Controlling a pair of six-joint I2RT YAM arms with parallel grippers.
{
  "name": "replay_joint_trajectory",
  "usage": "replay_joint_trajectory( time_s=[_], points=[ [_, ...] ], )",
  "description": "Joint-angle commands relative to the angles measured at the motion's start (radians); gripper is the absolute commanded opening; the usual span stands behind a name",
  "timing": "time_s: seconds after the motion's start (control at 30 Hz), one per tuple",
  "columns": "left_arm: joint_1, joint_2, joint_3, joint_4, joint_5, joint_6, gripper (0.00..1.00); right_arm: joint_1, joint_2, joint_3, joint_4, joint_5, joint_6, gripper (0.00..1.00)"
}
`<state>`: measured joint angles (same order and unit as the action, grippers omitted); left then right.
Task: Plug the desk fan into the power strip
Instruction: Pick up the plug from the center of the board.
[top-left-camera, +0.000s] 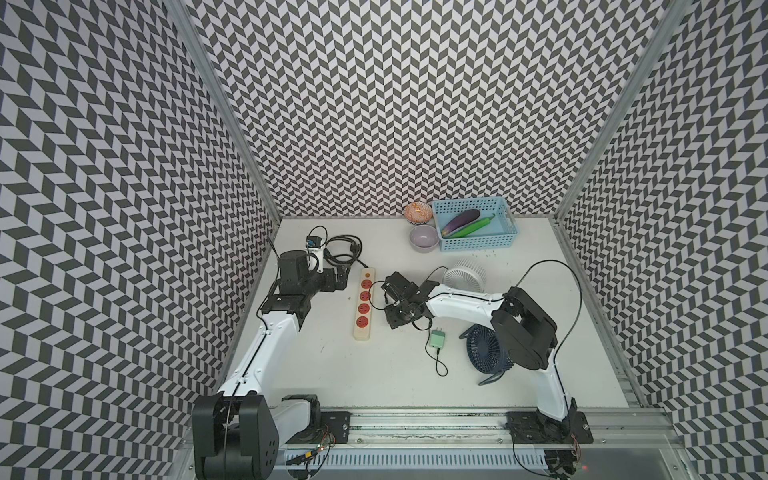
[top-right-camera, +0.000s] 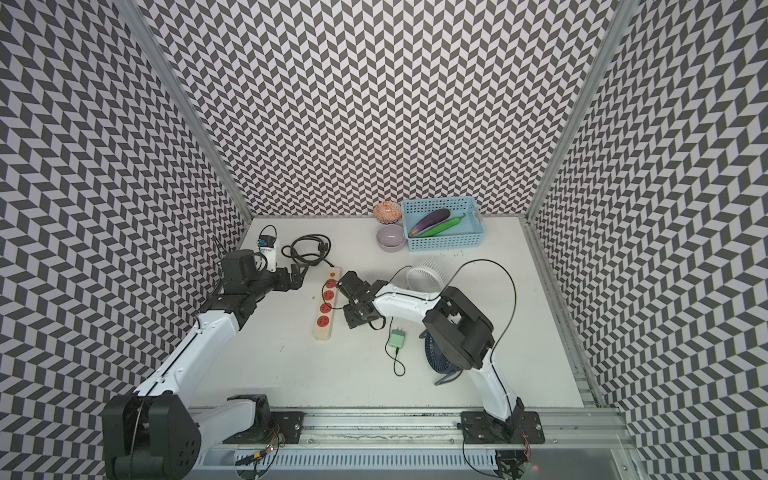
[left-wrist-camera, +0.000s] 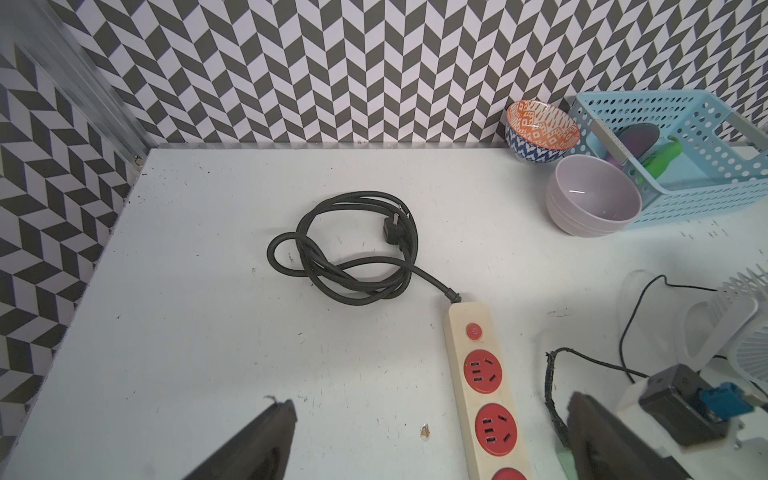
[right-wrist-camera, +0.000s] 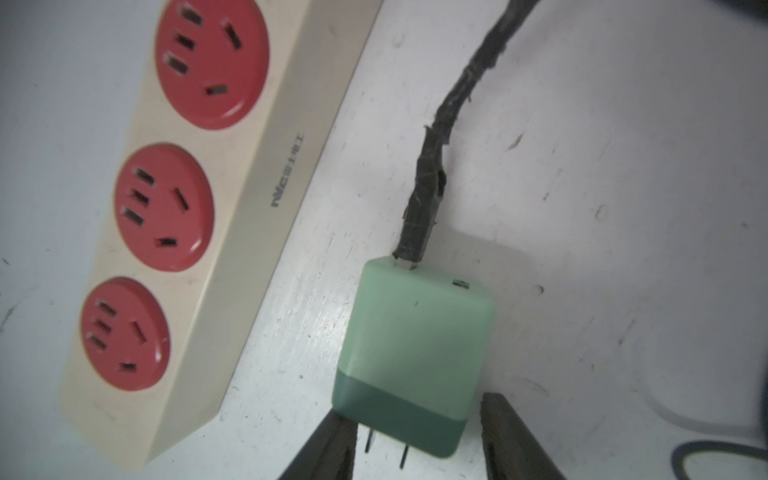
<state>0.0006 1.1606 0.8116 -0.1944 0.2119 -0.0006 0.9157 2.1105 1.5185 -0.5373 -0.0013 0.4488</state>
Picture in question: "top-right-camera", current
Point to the right green power adapter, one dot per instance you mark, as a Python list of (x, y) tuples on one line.
[(396, 339)]

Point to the purple eggplant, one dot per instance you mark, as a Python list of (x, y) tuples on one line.
[(430, 220)]

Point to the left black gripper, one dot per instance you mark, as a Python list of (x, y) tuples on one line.
[(295, 276)]

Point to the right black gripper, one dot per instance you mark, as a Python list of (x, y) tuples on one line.
[(351, 317)]

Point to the dark blue desk fan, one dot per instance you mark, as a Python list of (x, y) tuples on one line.
[(438, 362)]

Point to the green cucumber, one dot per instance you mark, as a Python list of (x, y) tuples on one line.
[(441, 227)]

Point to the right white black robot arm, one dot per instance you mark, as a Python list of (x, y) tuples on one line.
[(460, 330)]

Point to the light blue plastic basket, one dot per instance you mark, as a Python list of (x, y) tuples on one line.
[(469, 233)]

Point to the white desk fan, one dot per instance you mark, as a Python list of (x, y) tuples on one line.
[(427, 276)]

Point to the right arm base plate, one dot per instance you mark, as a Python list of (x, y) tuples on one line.
[(478, 427)]

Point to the aluminium front rail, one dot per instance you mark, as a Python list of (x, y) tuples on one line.
[(564, 428)]

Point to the cream power strip red sockets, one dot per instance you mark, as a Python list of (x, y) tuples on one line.
[(323, 322)]

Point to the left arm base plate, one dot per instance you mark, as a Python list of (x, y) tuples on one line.
[(286, 424)]

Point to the lilac plastic bowl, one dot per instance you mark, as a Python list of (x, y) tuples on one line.
[(391, 238)]

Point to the orange patterned bowl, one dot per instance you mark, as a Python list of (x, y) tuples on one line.
[(387, 212)]

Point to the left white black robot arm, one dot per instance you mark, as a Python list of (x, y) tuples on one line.
[(150, 433)]

